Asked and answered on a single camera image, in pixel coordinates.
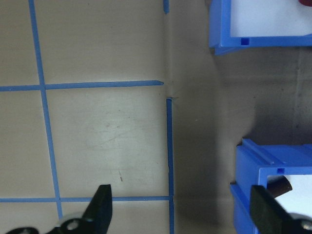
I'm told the blue bin with battery boxes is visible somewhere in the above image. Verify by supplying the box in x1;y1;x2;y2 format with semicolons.
230;138;312;234

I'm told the blue bin with mixed parts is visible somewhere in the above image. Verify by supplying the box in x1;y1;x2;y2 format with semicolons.
209;0;312;56

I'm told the black battery box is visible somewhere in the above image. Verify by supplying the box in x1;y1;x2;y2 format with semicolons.
267;175;293;199

